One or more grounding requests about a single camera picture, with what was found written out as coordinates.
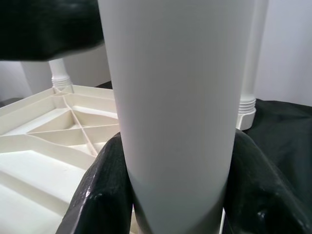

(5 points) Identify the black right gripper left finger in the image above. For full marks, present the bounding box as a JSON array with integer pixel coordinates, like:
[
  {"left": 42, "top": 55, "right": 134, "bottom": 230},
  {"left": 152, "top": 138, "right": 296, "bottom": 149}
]
[{"left": 55, "top": 131, "right": 135, "bottom": 234}]

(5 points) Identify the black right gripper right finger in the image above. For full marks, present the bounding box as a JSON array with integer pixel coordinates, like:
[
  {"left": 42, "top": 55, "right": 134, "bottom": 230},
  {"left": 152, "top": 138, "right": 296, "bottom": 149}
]
[{"left": 223, "top": 129, "right": 312, "bottom": 234}]

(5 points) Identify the white plastic table leg tube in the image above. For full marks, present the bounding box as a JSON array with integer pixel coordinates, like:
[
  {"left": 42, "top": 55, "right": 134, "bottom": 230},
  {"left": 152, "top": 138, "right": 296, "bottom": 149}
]
[
  {"left": 97, "top": 0, "right": 261, "bottom": 234},
  {"left": 236, "top": 0, "right": 269, "bottom": 117},
  {"left": 48, "top": 58, "right": 74, "bottom": 95}
]

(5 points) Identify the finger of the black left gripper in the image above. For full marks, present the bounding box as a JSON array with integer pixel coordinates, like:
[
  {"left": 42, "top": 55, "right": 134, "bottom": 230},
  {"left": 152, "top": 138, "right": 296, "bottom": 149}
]
[{"left": 0, "top": 0, "right": 104, "bottom": 61}]

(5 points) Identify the white plastic table top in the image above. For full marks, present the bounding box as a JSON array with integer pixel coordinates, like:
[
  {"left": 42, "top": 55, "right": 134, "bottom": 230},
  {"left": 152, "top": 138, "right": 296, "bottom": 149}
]
[{"left": 0, "top": 84, "right": 256, "bottom": 234}]

